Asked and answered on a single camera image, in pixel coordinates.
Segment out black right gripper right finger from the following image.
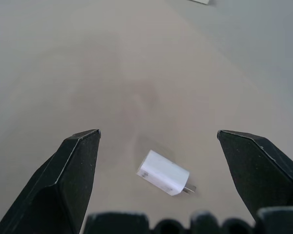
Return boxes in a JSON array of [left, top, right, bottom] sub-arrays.
[[216, 130, 293, 224]]

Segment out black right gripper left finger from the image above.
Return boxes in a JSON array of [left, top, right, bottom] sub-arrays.
[[0, 129, 102, 234]]

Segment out white plug adapter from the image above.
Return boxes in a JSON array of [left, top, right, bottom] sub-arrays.
[[136, 149, 197, 196]]

